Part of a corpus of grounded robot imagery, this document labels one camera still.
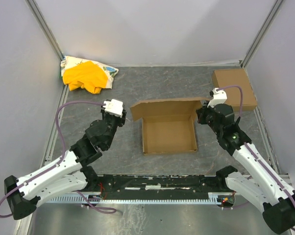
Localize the brown cardboard box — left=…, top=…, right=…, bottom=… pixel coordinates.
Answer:
left=130, top=97, right=210, bottom=155
left=212, top=69, right=257, bottom=111

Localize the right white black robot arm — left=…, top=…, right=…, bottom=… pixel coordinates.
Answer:
left=196, top=104, right=295, bottom=234

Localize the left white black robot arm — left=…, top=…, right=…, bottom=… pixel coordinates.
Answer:
left=4, top=107, right=126, bottom=220

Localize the closed brown cardboard box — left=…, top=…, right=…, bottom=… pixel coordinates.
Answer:
left=212, top=69, right=257, bottom=111

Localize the yellow crumpled cloth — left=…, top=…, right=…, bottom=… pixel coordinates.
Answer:
left=63, top=61, right=108, bottom=94

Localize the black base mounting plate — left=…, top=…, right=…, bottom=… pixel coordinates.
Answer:
left=81, top=174, right=233, bottom=200

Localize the white patterned cloth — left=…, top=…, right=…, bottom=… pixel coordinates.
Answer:
left=60, top=56, right=119, bottom=89

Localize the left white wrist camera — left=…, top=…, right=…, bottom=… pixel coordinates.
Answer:
left=103, top=99, right=123, bottom=117

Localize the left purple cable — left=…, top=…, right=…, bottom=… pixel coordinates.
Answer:
left=0, top=100, right=118, bottom=218

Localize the light blue slotted cable duct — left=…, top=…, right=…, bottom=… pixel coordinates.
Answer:
left=46, top=192, right=236, bottom=204

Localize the aluminium front rail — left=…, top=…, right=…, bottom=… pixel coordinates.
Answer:
left=246, top=174, right=295, bottom=195

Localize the right aluminium frame post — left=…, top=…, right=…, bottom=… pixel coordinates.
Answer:
left=240, top=0, right=285, bottom=68

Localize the aluminium frame post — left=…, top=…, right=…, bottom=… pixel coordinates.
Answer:
left=240, top=0, right=285, bottom=68
left=25, top=0, right=64, bottom=61

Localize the left aluminium frame post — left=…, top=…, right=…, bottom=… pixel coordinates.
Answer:
left=25, top=0, right=64, bottom=61

